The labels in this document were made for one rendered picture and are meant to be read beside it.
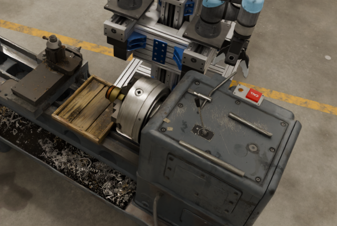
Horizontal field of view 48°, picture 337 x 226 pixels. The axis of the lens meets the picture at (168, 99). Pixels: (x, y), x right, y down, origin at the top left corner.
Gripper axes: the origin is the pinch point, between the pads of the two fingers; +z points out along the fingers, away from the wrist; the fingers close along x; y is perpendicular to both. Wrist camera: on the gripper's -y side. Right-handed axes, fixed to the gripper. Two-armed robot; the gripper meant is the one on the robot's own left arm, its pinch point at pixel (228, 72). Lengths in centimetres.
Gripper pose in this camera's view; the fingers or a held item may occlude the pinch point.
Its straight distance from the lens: 162.8
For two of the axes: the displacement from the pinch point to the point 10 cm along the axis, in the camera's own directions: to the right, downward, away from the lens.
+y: 3.8, -6.1, 6.9
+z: -1.5, 7.0, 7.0
